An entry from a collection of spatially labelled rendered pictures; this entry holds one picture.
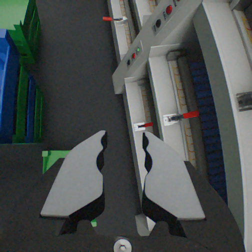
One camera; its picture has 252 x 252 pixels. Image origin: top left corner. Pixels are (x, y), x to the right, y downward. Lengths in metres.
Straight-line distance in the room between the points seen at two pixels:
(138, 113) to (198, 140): 0.26
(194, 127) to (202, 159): 0.08
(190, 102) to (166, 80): 0.09
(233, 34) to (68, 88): 0.60
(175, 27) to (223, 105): 0.19
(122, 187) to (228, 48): 0.64
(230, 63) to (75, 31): 0.72
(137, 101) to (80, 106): 0.26
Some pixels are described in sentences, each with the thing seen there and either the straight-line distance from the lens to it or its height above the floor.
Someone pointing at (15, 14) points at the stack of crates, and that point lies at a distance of 0.70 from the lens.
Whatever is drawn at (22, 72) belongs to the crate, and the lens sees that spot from 0.41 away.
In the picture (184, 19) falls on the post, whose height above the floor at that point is 0.48.
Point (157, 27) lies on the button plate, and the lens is 0.40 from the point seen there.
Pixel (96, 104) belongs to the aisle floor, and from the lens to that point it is 0.68.
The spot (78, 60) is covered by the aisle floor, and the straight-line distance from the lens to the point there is 0.75.
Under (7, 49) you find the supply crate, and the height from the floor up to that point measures 0.36.
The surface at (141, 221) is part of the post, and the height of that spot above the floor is 0.06.
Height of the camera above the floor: 0.65
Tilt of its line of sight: 68 degrees down
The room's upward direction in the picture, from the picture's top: 74 degrees clockwise
